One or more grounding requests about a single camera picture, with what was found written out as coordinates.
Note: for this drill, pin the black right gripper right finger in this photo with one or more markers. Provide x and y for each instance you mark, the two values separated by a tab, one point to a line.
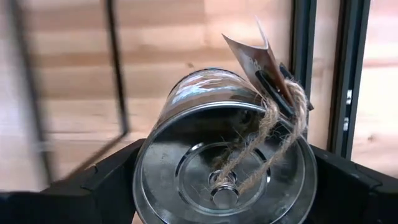
351	199

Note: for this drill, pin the black aluminium table frame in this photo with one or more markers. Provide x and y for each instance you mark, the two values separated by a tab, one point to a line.
303	46

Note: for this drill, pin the silver tin candle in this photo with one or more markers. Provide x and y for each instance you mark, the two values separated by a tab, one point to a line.
186	174

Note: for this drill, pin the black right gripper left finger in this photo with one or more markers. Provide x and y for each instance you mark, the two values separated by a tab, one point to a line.
77	199

